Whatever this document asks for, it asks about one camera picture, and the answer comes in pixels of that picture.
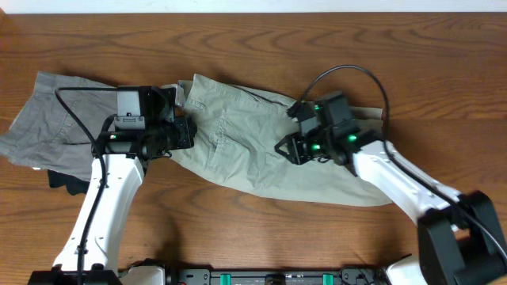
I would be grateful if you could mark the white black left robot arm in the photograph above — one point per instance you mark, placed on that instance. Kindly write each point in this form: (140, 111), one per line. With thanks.
(120, 160)

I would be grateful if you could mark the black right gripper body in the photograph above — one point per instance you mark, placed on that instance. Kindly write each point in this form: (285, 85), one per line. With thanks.
(316, 144)

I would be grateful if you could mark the folded black garment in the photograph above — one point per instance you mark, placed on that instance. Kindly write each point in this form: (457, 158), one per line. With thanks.
(72, 184)

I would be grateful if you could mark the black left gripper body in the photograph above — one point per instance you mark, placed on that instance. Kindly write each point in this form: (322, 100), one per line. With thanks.
(186, 132)

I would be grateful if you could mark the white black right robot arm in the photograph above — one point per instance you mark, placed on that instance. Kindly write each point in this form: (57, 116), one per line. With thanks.
(459, 236)

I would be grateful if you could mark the folded grey shorts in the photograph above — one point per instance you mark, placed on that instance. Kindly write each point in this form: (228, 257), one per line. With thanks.
(44, 136)

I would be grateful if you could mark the khaki green shorts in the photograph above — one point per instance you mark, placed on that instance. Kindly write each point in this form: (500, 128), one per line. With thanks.
(237, 129)

